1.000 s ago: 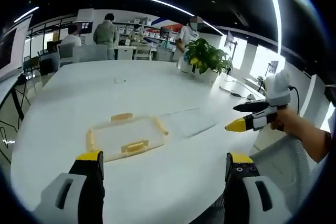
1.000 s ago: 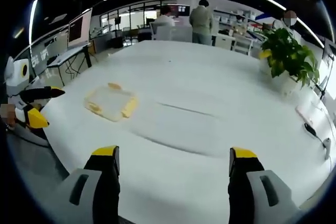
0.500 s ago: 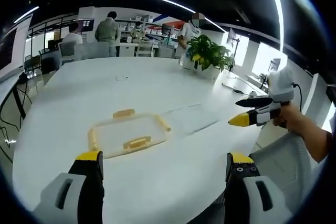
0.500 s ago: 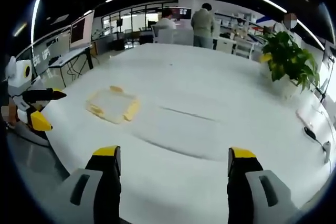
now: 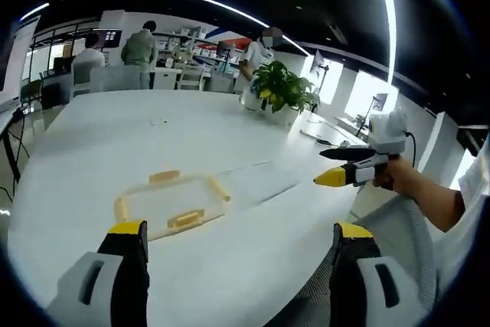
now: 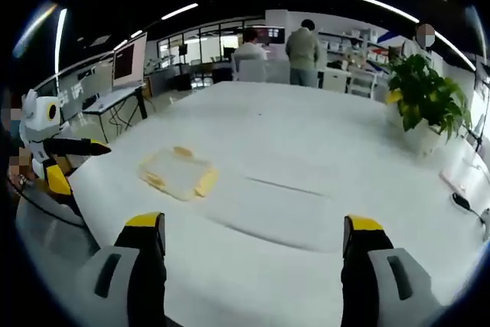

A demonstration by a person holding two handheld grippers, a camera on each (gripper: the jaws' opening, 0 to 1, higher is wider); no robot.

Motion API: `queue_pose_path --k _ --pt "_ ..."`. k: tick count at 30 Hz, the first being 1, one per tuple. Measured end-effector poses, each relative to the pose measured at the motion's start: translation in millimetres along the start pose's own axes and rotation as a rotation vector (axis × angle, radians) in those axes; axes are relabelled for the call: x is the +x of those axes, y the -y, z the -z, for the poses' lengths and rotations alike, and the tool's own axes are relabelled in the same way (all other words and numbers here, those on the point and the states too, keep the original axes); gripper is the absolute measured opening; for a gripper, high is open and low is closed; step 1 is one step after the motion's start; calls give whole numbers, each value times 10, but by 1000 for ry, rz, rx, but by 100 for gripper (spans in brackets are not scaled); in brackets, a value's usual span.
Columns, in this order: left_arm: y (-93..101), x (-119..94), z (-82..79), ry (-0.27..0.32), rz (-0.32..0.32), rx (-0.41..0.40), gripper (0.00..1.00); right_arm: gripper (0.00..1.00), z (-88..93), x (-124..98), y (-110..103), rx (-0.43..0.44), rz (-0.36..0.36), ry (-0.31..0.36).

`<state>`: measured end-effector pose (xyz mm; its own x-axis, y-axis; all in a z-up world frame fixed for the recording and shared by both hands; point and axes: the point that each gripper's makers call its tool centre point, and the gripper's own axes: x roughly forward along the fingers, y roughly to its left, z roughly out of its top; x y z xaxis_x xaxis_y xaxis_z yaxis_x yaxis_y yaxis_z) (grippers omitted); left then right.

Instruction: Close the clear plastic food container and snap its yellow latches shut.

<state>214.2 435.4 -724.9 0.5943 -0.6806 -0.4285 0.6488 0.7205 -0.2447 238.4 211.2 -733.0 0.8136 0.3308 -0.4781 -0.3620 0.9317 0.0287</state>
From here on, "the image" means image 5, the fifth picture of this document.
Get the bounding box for white papers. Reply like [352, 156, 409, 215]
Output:
[299, 119, 367, 149]

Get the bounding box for white standing banner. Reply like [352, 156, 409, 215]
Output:
[0, 15, 41, 103]

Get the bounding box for side table with black legs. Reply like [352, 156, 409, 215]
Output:
[0, 106, 32, 205]

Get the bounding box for wall screen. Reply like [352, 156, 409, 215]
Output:
[98, 28, 124, 50]

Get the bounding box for round white vase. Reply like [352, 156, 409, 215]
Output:
[240, 86, 270, 113]

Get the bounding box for grey mesh office chair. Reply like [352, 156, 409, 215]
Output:
[267, 191, 438, 327]

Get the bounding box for person's right hand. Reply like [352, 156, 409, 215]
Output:
[372, 153, 410, 194]

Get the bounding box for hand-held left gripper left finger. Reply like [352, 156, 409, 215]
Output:
[45, 220, 151, 327]

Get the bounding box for person's white shirt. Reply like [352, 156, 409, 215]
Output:
[435, 146, 490, 307]

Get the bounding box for white office chair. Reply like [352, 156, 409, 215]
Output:
[89, 65, 142, 93]

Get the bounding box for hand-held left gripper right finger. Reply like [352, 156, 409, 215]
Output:
[328, 221, 427, 327]

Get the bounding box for clear lid with yellow plastic buckles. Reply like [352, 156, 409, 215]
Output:
[113, 168, 233, 243]

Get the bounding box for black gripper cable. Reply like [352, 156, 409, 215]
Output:
[404, 131, 419, 169]

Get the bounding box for green potted plant white pot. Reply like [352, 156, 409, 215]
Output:
[250, 60, 321, 127]

